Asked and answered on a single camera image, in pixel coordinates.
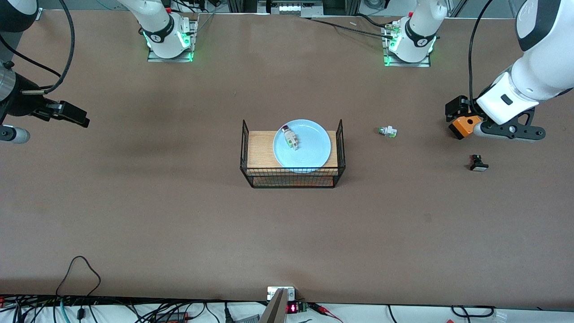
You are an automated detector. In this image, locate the orange black small device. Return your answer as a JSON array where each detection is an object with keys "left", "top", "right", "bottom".
[{"left": 152, "top": 312, "right": 189, "bottom": 323}]

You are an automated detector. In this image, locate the orange button enclosure box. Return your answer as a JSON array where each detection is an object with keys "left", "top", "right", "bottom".
[{"left": 449, "top": 115, "right": 483, "bottom": 140}]

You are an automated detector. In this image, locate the silver camera mount plate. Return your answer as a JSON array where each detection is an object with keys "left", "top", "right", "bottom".
[{"left": 267, "top": 287, "right": 296, "bottom": 301}]

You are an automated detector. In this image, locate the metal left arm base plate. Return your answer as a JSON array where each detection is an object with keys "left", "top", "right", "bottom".
[{"left": 383, "top": 20, "right": 432, "bottom": 68}]

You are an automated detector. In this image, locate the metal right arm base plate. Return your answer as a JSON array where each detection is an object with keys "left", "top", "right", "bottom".
[{"left": 148, "top": 18, "right": 198, "bottom": 62}]

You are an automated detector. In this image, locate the looped thin black cable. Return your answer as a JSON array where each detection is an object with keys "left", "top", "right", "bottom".
[{"left": 56, "top": 256, "right": 101, "bottom": 299}]

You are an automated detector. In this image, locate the grey aluminium mount bar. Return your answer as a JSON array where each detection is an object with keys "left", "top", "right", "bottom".
[{"left": 259, "top": 288, "right": 288, "bottom": 323}]

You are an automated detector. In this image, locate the red push button switch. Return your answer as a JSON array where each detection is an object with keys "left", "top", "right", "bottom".
[{"left": 282, "top": 126, "right": 300, "bottom": 151}]

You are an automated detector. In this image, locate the red clip test lead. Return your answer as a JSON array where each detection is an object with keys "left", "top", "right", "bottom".
[{"left": 309, "top": 303, "right": 344, "bottom": 323}]

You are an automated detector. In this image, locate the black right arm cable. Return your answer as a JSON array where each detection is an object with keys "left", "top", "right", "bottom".
[{"left": 0, "top": 0, "right": 75, "bottom": 96}]

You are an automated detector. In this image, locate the black wire mesh rack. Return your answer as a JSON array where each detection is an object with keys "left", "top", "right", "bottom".
[{"left": 240, "top": 119, "right": 346, "bottom": 189}]

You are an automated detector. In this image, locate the light blue round plate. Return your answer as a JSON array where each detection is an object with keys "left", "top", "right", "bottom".
[{"left": 273, "top": 119, "right": 331, "bottom": 174}]

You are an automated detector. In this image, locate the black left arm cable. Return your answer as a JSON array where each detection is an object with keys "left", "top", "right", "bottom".
[{"left": 468, "top": 0, "right": 496, "bottom": 106}]

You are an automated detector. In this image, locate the black coiled cable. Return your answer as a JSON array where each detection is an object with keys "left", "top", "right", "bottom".
[{"left": 451, "top": 305, "right": 495, "bottom": 318}]

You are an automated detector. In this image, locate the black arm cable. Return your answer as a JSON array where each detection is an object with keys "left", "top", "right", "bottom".
[
  {"left": 468, "top": 0, "right": 496, "bottom": 106},
  {"left": 0, "top": 0, "right": 75, "bottom": 96}
]

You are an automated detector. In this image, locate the long black table cable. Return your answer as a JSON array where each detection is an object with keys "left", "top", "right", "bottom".
[{"left": 298, "top": 16, "right": 395, "bottom": 39}]

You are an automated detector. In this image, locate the wooden shelf board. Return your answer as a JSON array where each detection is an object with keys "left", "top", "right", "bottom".
[
  {"left": 252, "top": 176, "right": 336, "bottom": 188},
  {"left": 248, "top": 131, "right": 338, "bottom": 176}
]

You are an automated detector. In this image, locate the aluminium frame structure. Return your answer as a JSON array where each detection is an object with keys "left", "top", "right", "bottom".
[{"left": 226, "top": 0, "right": 361, "bottom": 17}]

